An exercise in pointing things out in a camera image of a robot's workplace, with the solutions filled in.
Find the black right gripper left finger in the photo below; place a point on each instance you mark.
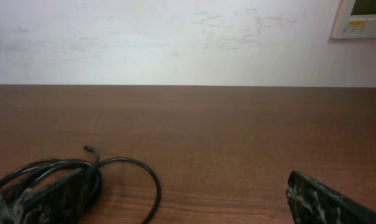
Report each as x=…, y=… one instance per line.
x=62, y=201

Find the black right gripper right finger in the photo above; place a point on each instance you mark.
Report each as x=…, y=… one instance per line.
x=311, y=201

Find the white wall control panel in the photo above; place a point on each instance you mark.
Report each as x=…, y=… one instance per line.
x=355, y=19

